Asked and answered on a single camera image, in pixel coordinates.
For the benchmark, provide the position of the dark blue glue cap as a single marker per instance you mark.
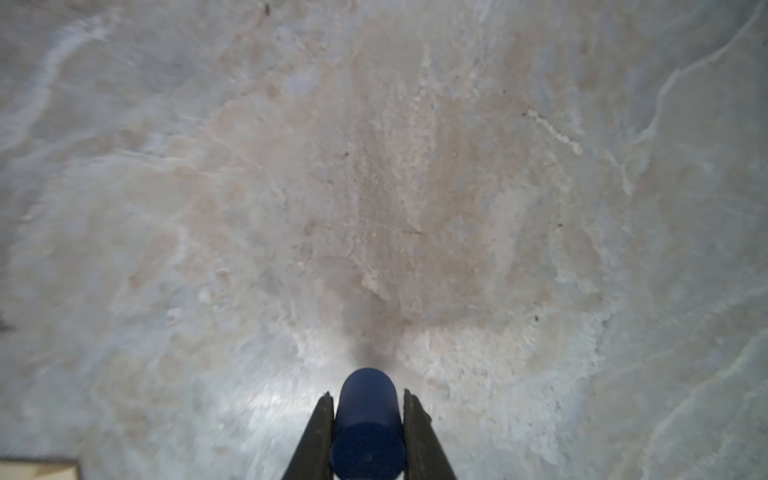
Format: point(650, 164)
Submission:
point(368, 440)

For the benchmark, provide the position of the yellow paper envelope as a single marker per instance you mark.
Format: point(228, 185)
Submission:
point(33, 470)

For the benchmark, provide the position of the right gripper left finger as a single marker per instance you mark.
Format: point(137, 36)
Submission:
point(311, 458)

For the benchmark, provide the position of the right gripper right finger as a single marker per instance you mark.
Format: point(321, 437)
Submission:
point(425, 457)

